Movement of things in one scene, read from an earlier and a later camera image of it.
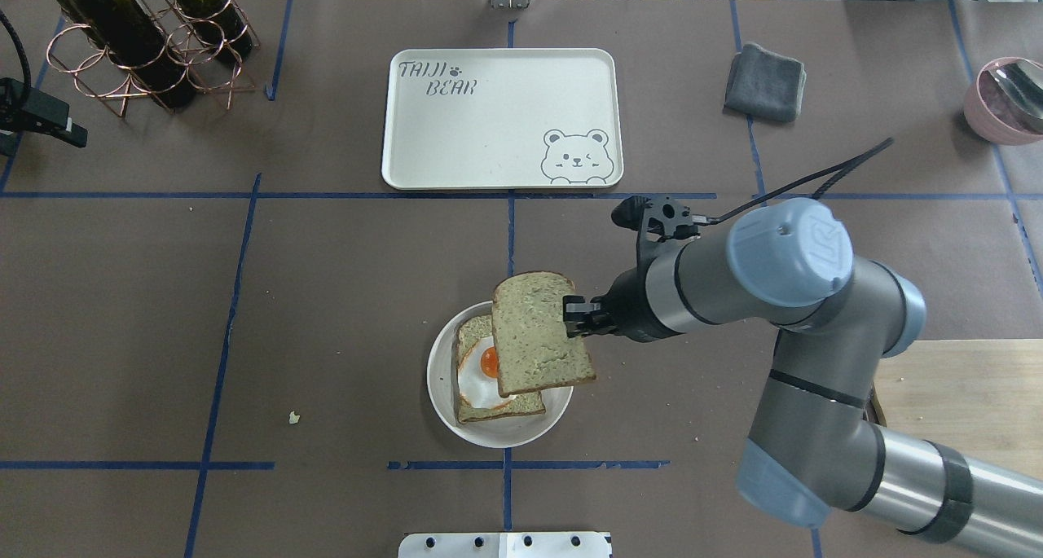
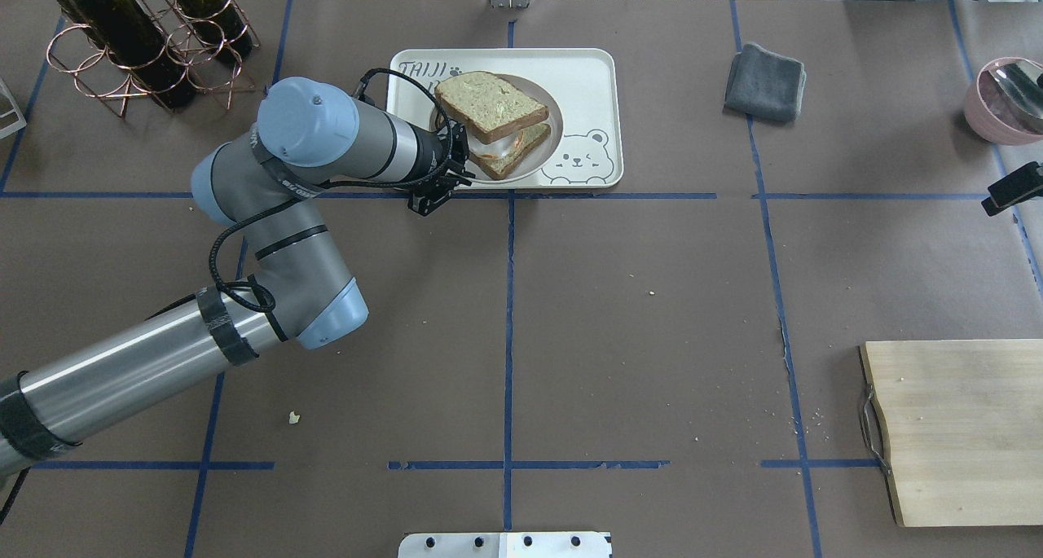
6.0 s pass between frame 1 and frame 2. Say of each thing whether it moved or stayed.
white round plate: moved
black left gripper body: moved
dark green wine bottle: stayed
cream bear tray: stayed
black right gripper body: moved
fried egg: moved
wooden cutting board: stayed
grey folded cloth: stayed
